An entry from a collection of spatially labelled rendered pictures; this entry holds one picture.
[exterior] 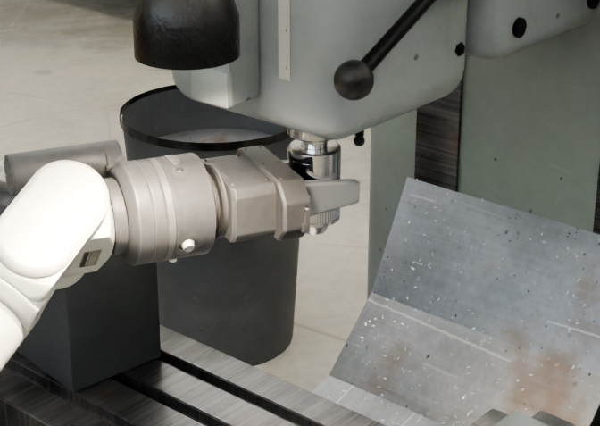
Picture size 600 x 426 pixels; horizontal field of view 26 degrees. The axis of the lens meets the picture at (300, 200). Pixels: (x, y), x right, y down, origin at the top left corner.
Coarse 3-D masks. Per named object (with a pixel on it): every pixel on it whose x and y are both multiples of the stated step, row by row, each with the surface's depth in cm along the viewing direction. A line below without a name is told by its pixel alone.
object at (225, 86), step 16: (240, 0) 99; (256, 0) 101; (240, 16) 100; (256, 16) 101; (240, 32) 100; (256, 32) 102; (240, 48) 101; (256, 48) 102; (240, 64) 101; (256, 64) 103; (192, 80) 103; (208, 80) 102; (224, 80) 101; (240, 80) 102; (256, 80) 103; (192, 96) 104; (208, 96) 102; (224, 96) 101; (240, 96) 102; (256, 96) 104
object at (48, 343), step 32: (0, 192) 145; (64, 288) 137; (96, 288) 139; (128, 288) 142; (64, 320) 138; (96, 320) 141; (128, 320) 144; (32, 352) 146; (64, 352) 140; (96, 352) 142; (128, 352) 145; (160, 352) 148; (64, 384) 142
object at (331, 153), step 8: (296, 144) 115; (328, 144) 115; (336, 144) 115; (288, 152) 114; (296, 152) 113; (304, 152) 113; (312, 152) 113; (320, 152) 113; (328, 152) 113; (336, 152) 113; (296, 160) 113; (304, 160) 113; (312, 160) 113; (320, 160) 113; (328, 160) 113; (336, 160) 114
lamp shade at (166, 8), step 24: (144, 0) 85; (168, 0) 84; (192, 0) 84; (216, 0) 85; (144, 24) 85; (168, 24) 84; (192, 24) 84; (216, 24) 85; (144, 48) 86; (168, 48) 85; (192, 48) 85; (216, 48) 85
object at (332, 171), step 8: (288, 160) 114; (296, 168) 114; (304, 168) 113; (312, 168) 113; (320, 168) 113; (328, 168) 113; (336, 168) 114; (304, 176) 113; (312, 176) 113; (320, 176) 113; (328, 176) 114; (336, 176) 114; (312, 216) 115; (320, 216) 115; (328, 216) 115; (336, 216) 116; (312, 224) 115; (320, 224) 115; (328, 224) 115
